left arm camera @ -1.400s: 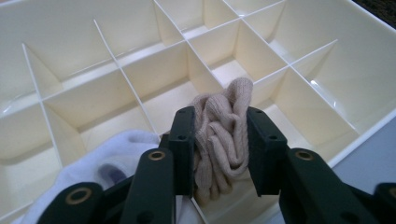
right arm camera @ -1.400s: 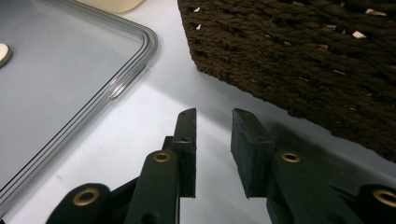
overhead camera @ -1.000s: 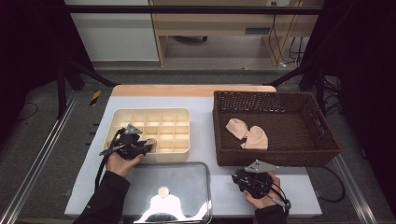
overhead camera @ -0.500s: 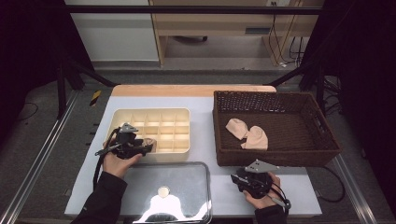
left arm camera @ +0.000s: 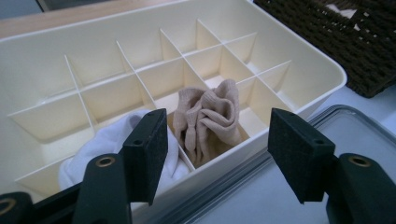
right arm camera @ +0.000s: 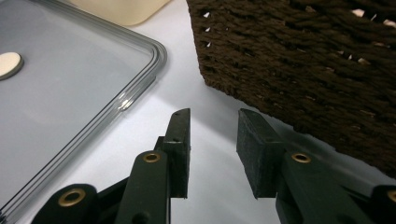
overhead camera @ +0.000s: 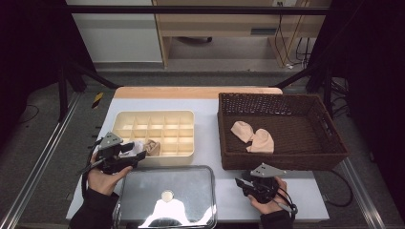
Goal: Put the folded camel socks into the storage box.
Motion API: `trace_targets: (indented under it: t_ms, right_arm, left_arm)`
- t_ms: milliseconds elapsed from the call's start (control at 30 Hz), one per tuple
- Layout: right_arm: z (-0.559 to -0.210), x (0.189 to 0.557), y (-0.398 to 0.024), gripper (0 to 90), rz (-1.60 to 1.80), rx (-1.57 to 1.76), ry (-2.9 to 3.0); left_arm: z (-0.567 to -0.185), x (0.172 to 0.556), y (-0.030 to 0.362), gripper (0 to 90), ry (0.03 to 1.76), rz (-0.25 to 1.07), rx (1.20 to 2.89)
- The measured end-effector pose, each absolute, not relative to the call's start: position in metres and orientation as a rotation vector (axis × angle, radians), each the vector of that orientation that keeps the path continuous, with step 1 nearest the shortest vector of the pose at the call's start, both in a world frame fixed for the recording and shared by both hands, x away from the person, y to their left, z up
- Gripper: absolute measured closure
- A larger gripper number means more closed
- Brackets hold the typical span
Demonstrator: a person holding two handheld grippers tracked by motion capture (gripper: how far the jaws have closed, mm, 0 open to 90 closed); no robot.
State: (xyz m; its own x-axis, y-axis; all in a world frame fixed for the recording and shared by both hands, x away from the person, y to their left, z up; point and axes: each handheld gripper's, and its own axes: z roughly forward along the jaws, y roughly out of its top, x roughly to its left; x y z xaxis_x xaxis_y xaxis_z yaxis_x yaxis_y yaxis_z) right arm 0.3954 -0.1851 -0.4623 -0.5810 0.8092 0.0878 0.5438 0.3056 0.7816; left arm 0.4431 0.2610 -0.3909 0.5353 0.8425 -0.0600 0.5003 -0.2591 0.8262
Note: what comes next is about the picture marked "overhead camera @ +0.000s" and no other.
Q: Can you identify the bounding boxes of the black cable bundle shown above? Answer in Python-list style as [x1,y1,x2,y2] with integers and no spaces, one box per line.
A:
[295,37,311,65]

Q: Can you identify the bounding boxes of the black metal stand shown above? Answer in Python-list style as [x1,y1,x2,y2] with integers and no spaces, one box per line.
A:
[57,60,119,122]
[273,58,335,118]

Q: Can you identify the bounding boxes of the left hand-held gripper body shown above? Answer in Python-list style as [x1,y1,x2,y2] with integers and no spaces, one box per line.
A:
[96,132,138,176]

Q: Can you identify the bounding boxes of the person's left hand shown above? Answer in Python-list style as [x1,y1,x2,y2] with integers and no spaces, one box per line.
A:
[87,152,133,197]

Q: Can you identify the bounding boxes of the thin black cable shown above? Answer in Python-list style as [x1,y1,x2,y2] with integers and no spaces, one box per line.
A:
[275,4,285,65]

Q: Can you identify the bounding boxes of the yellow black tape strip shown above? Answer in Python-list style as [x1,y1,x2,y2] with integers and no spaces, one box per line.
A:
[91,92,105,110]

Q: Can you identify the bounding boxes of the white cabinet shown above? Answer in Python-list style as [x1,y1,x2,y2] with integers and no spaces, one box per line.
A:
[65,0,163,64]

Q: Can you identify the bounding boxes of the cream divided organizer box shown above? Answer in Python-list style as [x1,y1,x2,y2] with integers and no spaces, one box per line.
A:
[104,109,196,167]

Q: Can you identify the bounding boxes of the person's right hand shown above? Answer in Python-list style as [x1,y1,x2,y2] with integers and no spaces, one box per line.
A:
[247,176,289,216]

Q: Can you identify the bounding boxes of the tangled black cables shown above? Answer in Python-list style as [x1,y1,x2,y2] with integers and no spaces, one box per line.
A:
[330,77,350,119]

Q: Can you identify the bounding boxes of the black floor cable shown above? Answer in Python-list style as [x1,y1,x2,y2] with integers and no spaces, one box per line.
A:
[15,104,40,126]
[323,169,353,208]

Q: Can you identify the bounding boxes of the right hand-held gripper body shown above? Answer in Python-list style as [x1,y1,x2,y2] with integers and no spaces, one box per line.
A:
[249,162,287,204]

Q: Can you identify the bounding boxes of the black curtain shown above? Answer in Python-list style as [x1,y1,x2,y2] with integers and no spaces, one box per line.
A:
[307,0,405,211]
[0,0,96,151]

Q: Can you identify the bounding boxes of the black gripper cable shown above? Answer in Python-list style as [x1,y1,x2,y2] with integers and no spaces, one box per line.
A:
[75,137,106,199]
[276,186,299,221]

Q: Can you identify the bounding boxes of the aluminium floor rail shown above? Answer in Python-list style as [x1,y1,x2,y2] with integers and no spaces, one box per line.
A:
[342,157,388,229]
[0,92,82,229]

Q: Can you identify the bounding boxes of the shiny metal tray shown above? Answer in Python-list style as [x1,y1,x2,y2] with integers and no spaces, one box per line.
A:
[114,165,219,229]

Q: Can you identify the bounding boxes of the brown wicker basket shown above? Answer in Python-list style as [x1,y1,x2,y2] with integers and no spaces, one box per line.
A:
[217,92,351,172]

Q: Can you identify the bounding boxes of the yellow cable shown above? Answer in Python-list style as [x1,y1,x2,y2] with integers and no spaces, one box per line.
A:
[285,12,304,66]

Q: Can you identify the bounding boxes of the black metal crossbar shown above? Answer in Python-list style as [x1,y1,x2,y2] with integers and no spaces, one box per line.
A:
[65,5,332,15]

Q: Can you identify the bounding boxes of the round white disc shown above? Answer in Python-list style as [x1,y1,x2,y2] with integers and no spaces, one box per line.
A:
[160,189,175,203]

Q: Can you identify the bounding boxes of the light wooden desk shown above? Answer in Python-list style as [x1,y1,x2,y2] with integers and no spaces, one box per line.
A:
[152,0,332,69]

